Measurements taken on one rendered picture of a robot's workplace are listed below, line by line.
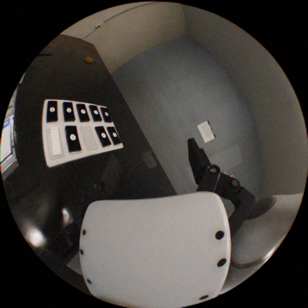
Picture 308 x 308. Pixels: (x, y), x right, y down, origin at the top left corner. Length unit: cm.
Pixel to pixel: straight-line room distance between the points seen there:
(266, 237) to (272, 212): 3
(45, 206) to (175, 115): 202
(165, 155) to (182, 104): 104
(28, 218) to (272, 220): 44
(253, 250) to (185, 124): 196
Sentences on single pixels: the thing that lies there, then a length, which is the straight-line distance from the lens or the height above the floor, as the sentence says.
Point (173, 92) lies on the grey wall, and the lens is 209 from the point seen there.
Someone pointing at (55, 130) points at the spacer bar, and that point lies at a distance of 38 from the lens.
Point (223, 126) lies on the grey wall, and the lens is 212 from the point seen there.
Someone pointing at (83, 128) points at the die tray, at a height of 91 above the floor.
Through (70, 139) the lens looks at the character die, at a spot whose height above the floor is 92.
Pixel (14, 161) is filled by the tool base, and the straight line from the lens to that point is 34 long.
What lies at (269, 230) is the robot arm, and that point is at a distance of 16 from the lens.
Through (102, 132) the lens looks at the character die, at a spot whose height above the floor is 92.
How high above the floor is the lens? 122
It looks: 22 degrees down
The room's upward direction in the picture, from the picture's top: 64 degrees clockwise
